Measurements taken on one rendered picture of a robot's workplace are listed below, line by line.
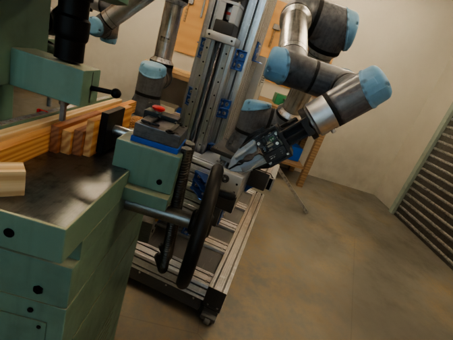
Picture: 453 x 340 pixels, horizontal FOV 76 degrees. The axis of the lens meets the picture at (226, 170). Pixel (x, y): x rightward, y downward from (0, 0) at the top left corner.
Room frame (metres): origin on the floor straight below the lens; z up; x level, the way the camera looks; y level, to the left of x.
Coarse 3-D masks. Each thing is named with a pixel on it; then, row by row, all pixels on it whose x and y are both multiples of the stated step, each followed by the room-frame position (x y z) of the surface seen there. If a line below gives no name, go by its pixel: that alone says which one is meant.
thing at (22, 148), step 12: (108, 108) 0.79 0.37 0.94; (36, 132) 0.49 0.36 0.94; (48, 132) 0.50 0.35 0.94; (0, 144) 0.40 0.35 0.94; (12, 144) 0.41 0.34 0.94; (24, 144) 0.44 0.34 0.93; (36, 144) 0.47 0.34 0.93; (48, 144) 0.50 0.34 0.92; (0, 156) 0.39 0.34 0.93; (12, 156) 0.41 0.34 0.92; (24, 156) 0.44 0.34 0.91; (36, 156) 0.47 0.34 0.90
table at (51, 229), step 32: (32, 160) 0.45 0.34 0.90; (64, 160) 0.49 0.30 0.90; (96, 160) 0.54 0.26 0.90; (32, 192) 0.37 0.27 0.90; (64, 192) 0.39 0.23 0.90; (96, 192) 0.42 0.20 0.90; (128, 192) 0.52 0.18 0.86; (160, 192) 0.55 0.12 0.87; (0, 224) 0.31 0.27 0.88; (32, 224) 0.31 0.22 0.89; (64, 224) 0.32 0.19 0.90; (96, 224) 0.41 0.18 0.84; (64, 256) 0.32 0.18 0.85
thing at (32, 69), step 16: (16, 48) 0.52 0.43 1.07; (16, 64) 0.52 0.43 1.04; (32, 64) 0.52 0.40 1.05; (48, 64) 0.52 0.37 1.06; (64, 64) 0.53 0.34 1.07; (80, 64) 0.58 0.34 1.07; (16, 80) 0.52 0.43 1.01; (32, 80) 0.52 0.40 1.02; (48, 80) 0.52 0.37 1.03; (64, 80) 0.52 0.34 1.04; (80, 80) 0.53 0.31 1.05; (96, 80) 0.58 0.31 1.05; (48, 96) 0.53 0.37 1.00; (64, 96) 0.52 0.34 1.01; (80, 96) 0.53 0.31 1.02; (96, 96) 0.59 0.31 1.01
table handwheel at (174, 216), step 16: (208, 192) 0.50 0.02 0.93; (128, 208) 0.55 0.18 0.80; (144, 208) 0.55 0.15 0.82; (176, 208) 0.58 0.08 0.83; (208, 208) 0.47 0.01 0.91; (176, 224) 0.56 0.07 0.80; (192, 224) 0.55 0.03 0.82; (208, 224) 0.46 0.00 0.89; (192, 240) 0.44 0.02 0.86; (192, 256) 0.43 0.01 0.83; (192, 272) 0.44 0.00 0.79
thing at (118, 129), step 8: (104, 112) 0.56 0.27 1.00; (112, 112) 0.58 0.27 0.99; (120, 112) 0.62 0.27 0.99; (104, 120) 0.56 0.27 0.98; (112, 120) 0.59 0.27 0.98; (120, 120) 0.63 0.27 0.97; (104, 128) 0.56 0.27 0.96; (112, 128) 0.59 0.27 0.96; (120, 128) 0.60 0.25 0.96; (104, 136) 0.56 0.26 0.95; (112, 136) 0.60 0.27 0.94; (104, 144) 0.57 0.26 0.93; (112, 144) 0.61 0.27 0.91
